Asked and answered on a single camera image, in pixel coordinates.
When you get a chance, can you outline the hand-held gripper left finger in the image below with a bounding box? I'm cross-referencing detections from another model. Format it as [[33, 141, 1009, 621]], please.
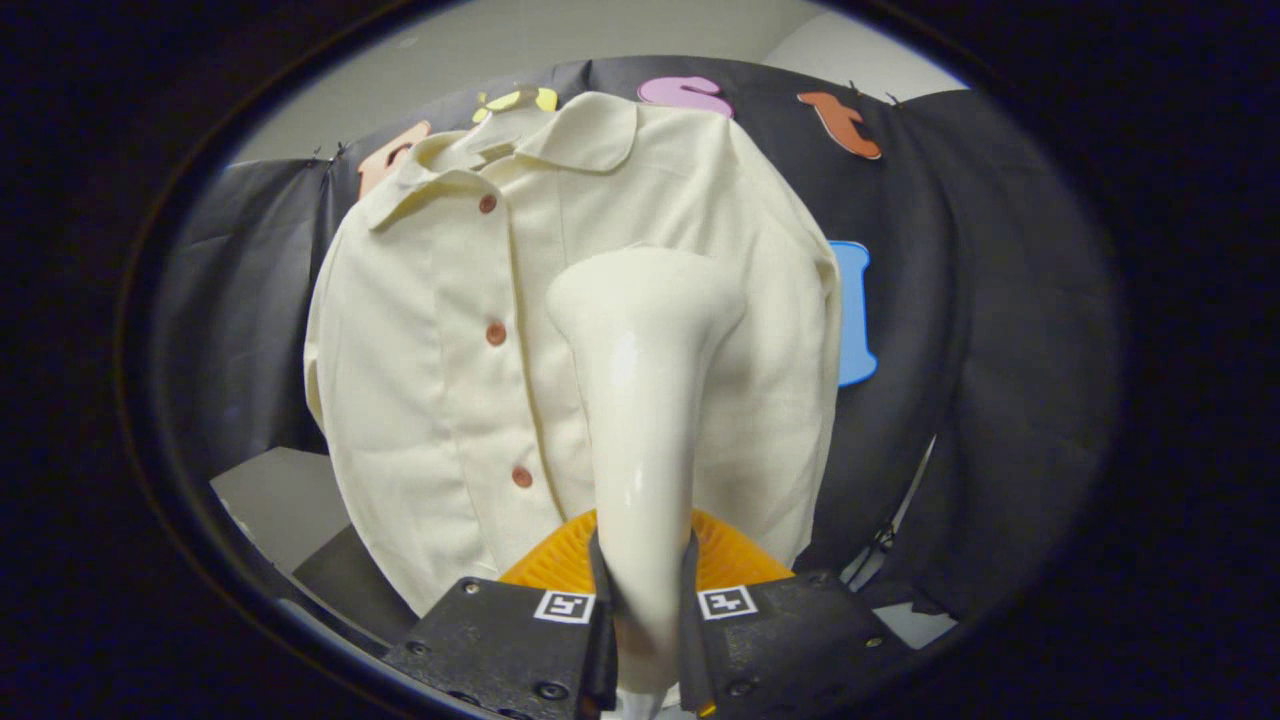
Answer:
[[385, 510, 619, 720]]

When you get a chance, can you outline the grey drawer cabinet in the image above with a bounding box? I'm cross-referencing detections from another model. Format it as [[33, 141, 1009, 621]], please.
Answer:
[[210, 447, 421, 646]]

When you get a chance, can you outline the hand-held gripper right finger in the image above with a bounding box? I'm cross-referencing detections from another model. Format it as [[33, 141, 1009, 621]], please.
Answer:
[[683, 508, 913, 720]]

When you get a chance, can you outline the white garment steamer head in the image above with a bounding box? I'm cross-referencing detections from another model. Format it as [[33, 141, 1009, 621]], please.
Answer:
[[545, 247, 748, 716]]

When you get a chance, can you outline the cream button-up shirt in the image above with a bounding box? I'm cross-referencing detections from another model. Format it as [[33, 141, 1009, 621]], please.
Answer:
[[303, 92, 843, 616]]

